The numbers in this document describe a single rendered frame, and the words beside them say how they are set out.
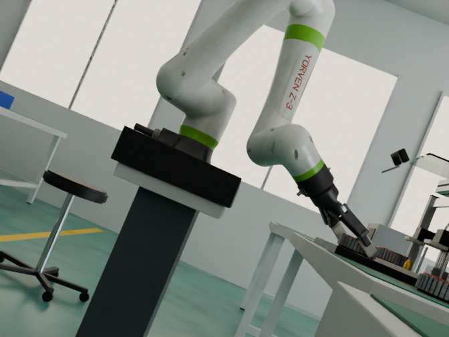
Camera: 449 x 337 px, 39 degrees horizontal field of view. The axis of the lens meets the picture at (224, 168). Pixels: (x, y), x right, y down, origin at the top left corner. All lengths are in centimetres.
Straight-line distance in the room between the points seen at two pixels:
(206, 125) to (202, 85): 13
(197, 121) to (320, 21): 45
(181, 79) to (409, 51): 524
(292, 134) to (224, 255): 497
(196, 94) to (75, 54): 524
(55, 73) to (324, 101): 286
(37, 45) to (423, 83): 408
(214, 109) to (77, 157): 501
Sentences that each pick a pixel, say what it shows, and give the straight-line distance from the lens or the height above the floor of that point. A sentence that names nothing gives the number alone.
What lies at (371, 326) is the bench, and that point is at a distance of 29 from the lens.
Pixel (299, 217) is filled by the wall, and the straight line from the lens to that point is 649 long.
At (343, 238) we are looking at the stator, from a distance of 174.
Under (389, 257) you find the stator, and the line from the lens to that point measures 199.
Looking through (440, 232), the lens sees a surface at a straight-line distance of 181.
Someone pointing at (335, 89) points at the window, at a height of 224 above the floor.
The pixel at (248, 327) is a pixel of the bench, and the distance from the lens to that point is 342.
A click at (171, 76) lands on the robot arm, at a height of 102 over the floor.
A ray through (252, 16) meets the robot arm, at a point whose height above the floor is 125.
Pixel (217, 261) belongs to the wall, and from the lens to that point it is 651.
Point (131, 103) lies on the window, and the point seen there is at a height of 131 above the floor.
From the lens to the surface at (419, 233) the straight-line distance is 202.
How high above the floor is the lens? 77
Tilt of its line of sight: 2 degrees up
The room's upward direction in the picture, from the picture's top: 23 degrees clockwise
